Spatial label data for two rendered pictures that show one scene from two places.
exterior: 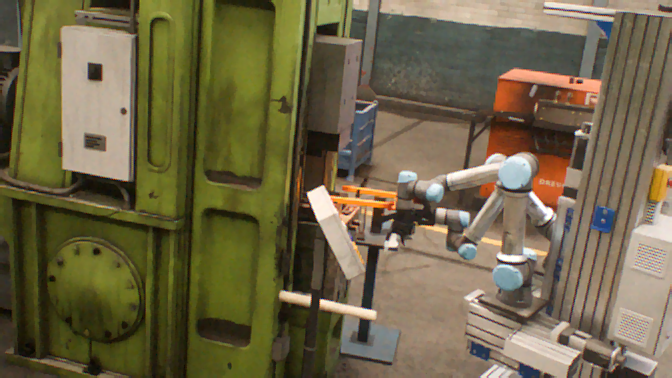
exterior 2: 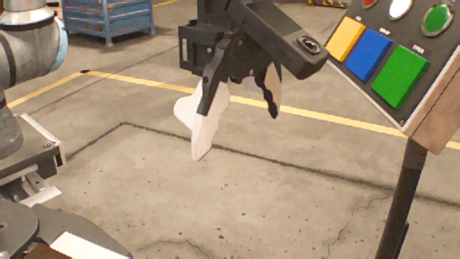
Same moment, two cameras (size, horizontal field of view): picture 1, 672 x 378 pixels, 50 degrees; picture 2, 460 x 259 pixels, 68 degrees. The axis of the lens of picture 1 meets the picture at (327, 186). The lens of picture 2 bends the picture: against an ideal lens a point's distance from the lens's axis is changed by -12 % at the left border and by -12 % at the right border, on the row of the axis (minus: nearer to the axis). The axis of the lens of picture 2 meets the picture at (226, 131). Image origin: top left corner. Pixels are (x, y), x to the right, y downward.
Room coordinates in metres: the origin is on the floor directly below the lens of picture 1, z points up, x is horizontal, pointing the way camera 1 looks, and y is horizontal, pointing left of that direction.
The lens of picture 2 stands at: (3.32, -0.30, 1.16)
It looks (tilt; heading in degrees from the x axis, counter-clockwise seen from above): 27 degrees down; 185
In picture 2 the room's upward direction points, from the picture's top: straight up
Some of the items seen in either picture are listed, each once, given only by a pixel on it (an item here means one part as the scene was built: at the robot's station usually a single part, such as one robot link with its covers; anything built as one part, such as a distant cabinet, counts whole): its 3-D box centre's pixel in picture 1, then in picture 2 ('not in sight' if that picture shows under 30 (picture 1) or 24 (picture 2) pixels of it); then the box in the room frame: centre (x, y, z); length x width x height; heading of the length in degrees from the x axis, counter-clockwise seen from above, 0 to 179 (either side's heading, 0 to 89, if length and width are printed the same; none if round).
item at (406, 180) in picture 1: (407, 185); not in sight; (2.89, -0.34, 1.23); 0.09 x 0.08 x 0.11; 61
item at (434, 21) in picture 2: not in sight; (437, 19); (2.83, -0.06, 1.09); 0.05 x 0.03 x 0.04; 166
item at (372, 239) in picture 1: (375, 232); not in sight; (3.74, -0.30, 0.69); 0.40 x 0.30 x 0.02; 169
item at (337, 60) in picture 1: (309, 79); not in sight; (3.37, 0.13, 1.56); 0.42 x 0.39 x 0.40; 76
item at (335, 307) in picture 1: (328, 306); not in sight; (2.92, -0.06, 0.62); 0.44 x 0.05 x 0.05; 76
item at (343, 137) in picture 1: (302, 131); not in sight; (3.33, 0.14, 1.32); 0.42 x 0.20 x 0.10; 76
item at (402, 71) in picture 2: not in sight; (401, 77); (2.84, -0.11, 1.01); 0.07 x 0.05 x 0.07; 11
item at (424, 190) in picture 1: (430, 190); not in sight; (2.86, -0.43, 1.23); 0.11 x 0.11 x 0.08; 61
